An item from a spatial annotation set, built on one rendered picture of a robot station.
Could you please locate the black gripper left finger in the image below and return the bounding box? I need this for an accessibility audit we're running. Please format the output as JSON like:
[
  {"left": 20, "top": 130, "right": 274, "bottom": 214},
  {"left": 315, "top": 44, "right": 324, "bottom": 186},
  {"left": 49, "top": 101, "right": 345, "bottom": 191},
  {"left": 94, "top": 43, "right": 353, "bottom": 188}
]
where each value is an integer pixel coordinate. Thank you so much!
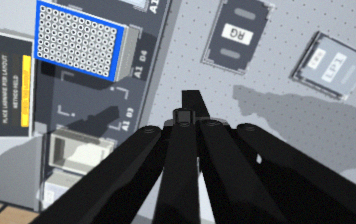
[{"left": 29, "top": 90, "right": 201, "bottom": 224}]

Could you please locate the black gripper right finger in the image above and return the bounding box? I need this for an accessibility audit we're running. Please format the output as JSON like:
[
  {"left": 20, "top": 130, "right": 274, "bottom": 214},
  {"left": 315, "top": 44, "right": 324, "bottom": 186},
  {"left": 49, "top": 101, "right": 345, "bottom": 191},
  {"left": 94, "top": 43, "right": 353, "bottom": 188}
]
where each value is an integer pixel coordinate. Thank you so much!
[{"left": 190, "top": 90, "right": 356, "bottom": 224}]

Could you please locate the white one-well reservoir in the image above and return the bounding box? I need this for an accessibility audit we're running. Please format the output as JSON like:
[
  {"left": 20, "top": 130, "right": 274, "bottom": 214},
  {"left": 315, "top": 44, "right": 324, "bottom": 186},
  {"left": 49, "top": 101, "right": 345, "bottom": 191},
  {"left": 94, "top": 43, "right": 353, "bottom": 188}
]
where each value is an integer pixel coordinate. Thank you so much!
[{"left": 49, "top": 127, "right": 115, "bottom": 174}]

